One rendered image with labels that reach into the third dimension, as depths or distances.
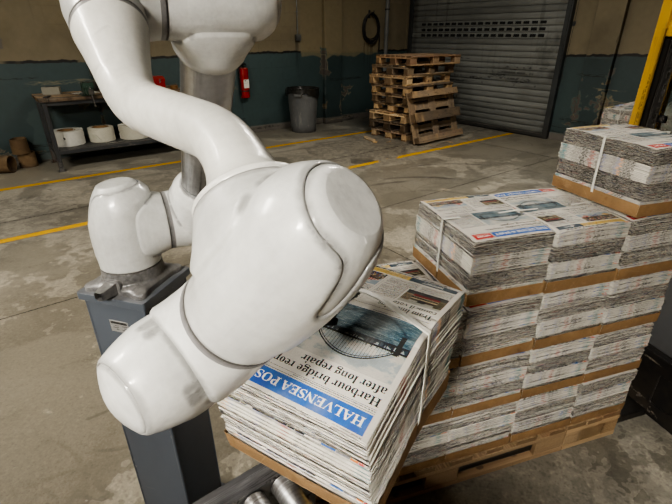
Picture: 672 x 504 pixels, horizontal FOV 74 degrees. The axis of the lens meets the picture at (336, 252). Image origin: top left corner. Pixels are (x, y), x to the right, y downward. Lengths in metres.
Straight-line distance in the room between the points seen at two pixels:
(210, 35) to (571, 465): 2.04
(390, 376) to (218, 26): 0.59
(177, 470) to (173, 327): 1.25
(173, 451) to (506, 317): 1.13
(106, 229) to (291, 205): 0.94
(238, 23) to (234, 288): 0.56
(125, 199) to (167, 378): 0.82
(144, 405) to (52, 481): 1.90
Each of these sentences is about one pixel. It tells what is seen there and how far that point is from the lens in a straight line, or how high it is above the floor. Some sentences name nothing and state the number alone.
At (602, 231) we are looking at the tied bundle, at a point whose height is 1.04.
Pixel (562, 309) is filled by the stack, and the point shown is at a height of 0.75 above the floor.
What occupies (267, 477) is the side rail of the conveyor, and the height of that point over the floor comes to 0.80.
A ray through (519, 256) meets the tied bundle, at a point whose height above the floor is 0.99.
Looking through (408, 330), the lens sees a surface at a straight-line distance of 0.70.
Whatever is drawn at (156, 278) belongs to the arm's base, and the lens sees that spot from 1.26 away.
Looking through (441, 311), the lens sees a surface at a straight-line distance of 0.76.
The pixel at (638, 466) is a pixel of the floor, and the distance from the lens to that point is 2.38.
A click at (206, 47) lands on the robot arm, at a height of 1.58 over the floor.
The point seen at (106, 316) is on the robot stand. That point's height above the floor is 0.93.
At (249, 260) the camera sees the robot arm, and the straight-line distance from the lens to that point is 0.29.
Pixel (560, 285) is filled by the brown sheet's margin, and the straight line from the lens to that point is 1.63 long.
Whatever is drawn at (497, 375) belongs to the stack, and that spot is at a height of 0.53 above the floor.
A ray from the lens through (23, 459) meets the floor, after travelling 2.43.
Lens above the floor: 1.60
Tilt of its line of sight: 26 degrees down
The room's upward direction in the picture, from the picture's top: straight up
